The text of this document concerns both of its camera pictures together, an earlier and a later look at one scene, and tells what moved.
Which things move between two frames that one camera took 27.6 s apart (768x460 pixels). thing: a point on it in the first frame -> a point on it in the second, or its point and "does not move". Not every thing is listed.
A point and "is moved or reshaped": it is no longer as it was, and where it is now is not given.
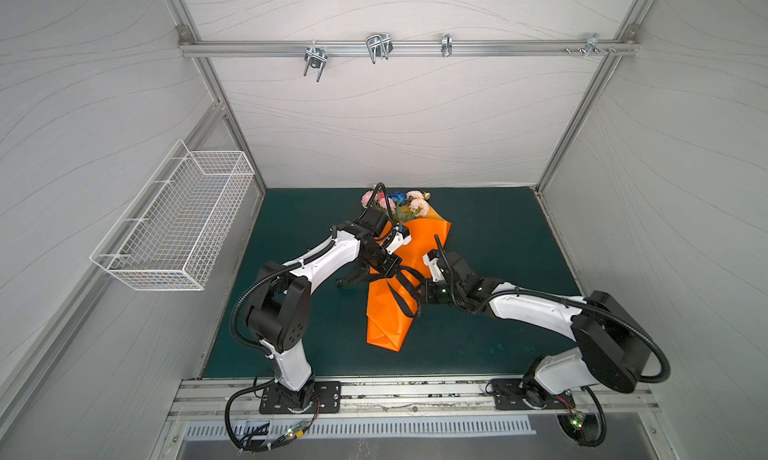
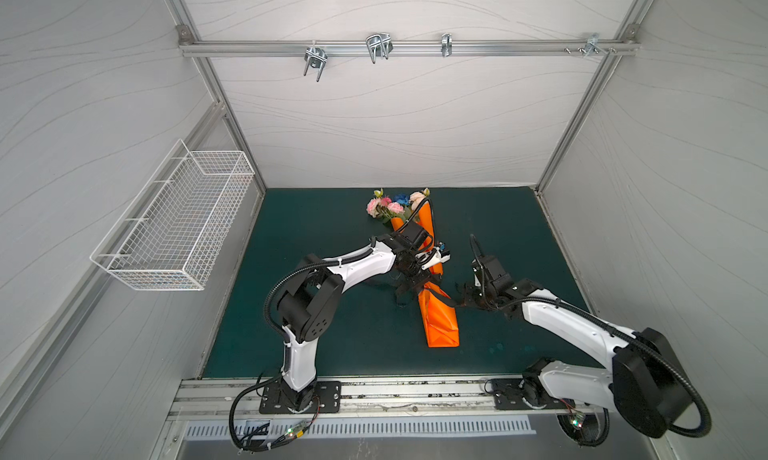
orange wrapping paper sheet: [393, 299] -> [438, 309]
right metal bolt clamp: [592, 44] does not move
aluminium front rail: [240, 400] does not move
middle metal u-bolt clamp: [379, 45] does not move
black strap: [405, 283] is moved or reshaped
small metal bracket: [446, 45] does not move
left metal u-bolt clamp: [315, 57] does not move
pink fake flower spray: [365, 198] -> [377, 207]
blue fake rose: [398, 196] does not move
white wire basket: [171, 233] does not move
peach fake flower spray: [417, 202] does not move
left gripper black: [389, 265] -> [425, 275]
